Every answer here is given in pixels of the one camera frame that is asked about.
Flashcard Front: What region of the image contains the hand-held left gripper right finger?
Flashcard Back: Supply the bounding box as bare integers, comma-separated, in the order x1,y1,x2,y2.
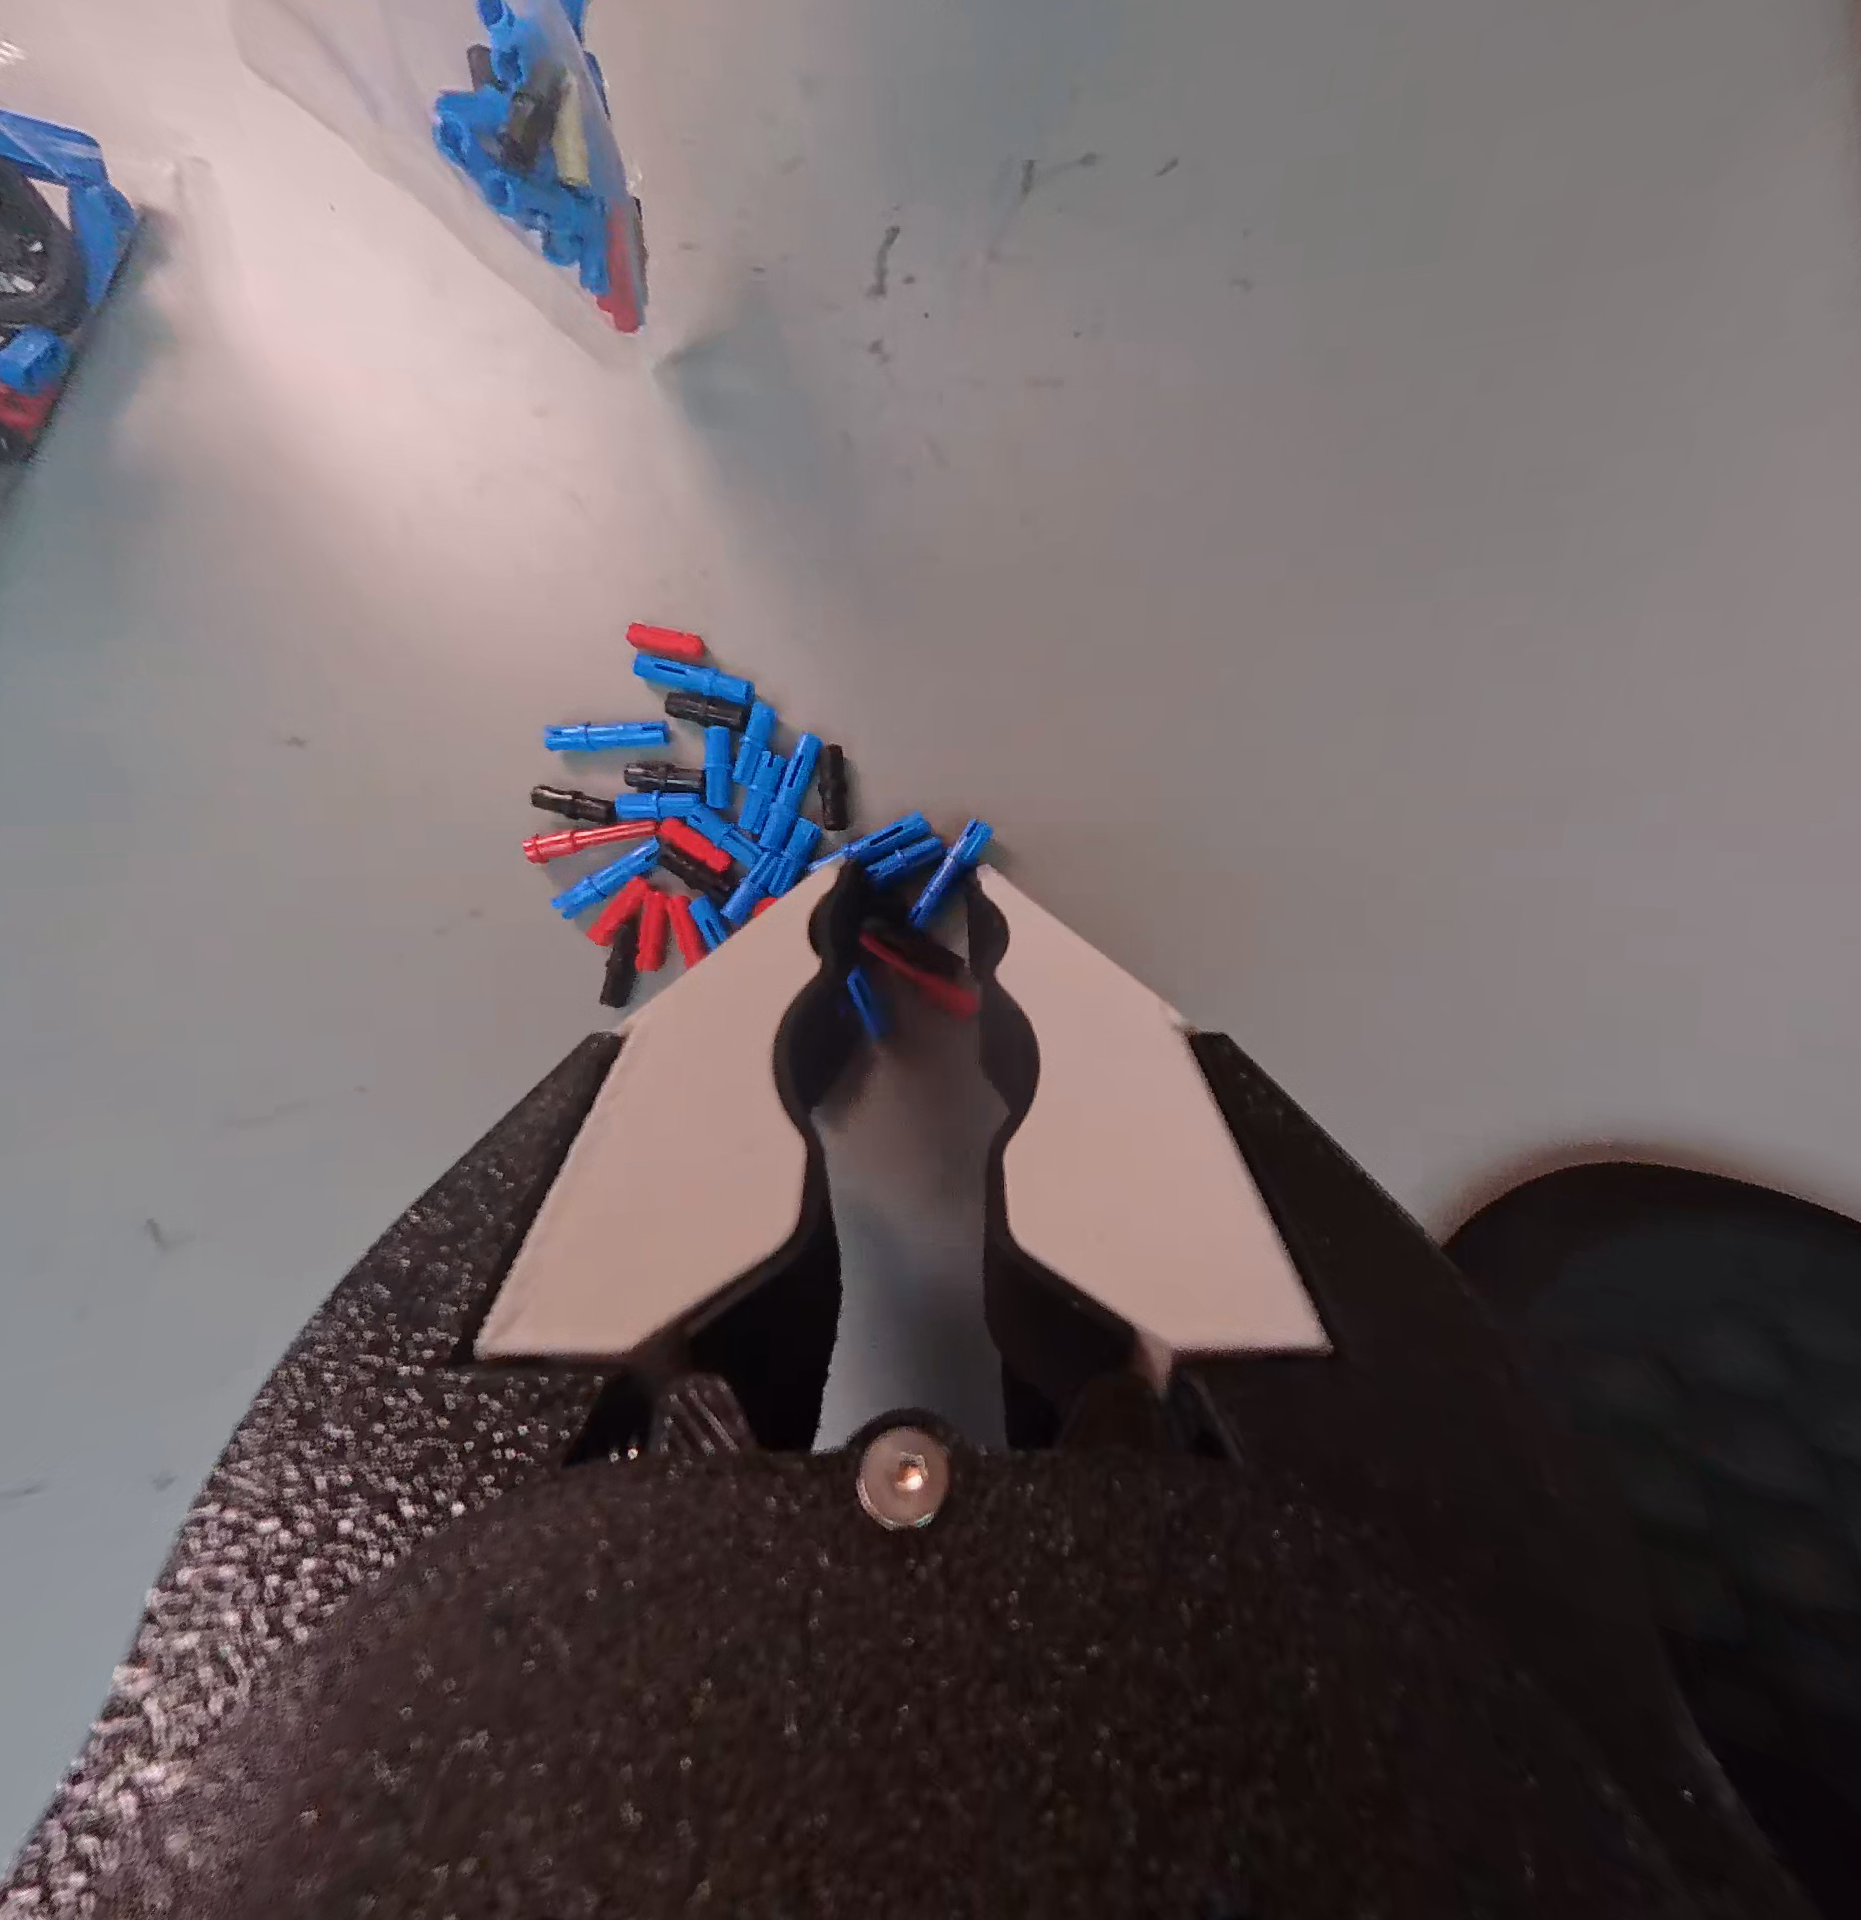
966,868,1334,1356

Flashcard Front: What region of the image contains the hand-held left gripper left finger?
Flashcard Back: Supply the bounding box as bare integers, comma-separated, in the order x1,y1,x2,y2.
477,866,879,1367

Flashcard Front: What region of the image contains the pile of small plastic pins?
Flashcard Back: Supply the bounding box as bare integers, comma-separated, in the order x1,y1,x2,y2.
521,622,997,1046

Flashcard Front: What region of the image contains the clear bag of blue pins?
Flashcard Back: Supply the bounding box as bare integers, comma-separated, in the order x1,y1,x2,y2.
232,0,667,369

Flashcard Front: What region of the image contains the grey desk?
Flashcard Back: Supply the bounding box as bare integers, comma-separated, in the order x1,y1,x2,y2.
0,0,1861,1913

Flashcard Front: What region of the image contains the dark cloth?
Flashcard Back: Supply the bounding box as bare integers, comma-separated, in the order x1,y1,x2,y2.
1441,1162,1861,1920

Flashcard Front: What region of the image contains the black toy wheel hub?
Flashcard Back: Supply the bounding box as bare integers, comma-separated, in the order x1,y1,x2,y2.
0,152,85,335

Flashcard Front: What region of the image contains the pile of mixed brick parts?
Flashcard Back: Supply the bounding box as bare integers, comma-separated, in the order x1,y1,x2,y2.
0,98,145,469

